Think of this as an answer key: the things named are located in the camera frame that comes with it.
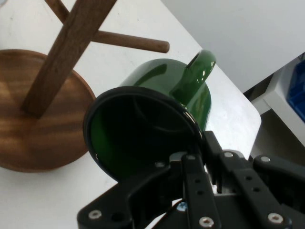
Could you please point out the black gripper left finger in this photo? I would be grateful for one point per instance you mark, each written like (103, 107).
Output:
(147, 190)

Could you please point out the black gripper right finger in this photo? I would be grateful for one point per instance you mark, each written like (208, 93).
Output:
(267, 190)

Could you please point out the green enamel mug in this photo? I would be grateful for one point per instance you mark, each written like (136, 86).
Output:
(152, 78)

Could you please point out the white shelf unit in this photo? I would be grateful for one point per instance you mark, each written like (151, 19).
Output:
(274, 100)

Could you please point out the blue storage box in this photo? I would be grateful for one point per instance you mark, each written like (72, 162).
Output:
(296, 95)

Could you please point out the wooden mug tree stand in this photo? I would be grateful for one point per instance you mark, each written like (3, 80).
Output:
(47, 133)

